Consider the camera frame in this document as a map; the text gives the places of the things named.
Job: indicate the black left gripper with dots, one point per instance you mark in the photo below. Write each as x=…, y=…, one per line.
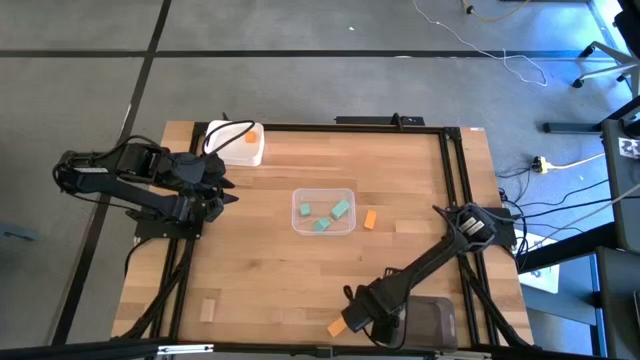
x=210, y=175

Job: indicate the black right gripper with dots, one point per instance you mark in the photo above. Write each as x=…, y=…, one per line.
x=372, y=307

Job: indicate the long orange block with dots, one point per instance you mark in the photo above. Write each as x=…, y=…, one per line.
x=335, y=328

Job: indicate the small orange cube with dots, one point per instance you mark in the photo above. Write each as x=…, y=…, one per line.
x=250, y=137

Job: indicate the small teal cube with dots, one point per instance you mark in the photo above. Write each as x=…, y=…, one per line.
x=305, y=209

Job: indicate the long teal block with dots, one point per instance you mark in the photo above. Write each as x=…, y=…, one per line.
x=340, y=209

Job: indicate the natural wood block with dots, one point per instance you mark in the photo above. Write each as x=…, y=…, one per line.
x=207, y=310

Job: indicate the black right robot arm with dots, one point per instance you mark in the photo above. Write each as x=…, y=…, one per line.
x=430, y=260

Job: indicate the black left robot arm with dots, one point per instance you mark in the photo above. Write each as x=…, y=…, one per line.
x=125, y=190

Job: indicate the white plastic bin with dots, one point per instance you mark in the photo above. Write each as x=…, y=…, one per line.
x=245, y=152

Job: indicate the dark grey plastic bin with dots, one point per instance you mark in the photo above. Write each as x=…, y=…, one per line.
x=435, y=325

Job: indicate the clear plastic bin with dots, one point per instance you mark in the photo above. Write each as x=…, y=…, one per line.
x=320, y=197

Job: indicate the white paper sheet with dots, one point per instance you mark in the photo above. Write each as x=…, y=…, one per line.
x=545, y=280

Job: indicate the black metal beam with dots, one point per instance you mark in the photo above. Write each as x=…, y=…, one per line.
x=565, y=247

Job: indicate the power strip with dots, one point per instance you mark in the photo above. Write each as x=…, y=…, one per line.
x=540, y=164

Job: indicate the grey box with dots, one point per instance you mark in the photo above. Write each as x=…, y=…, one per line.
x=620, y=310

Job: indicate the black floor bar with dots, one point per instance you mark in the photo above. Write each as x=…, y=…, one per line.
x=570, y=128

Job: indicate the grey cabinet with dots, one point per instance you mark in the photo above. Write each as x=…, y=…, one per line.
x=620, y=200

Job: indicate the black white marker tag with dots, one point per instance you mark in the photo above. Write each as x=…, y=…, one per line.
x=630, y=148

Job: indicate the grey office chair base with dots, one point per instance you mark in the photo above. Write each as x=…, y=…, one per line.
x=612, y=52

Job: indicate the black chair seat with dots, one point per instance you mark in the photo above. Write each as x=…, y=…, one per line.
x=631, y=22

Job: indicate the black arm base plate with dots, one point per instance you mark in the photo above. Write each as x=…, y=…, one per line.
x=165, y=231
x=505, y=235

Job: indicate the silver metal bracket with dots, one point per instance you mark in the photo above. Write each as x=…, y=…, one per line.
x=185, y=349
x=460, y=355

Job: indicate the black metal table frame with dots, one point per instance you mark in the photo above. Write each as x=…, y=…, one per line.
x=350, y=128

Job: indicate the black bar bracket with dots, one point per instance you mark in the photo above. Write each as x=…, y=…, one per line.
x=370, y=120

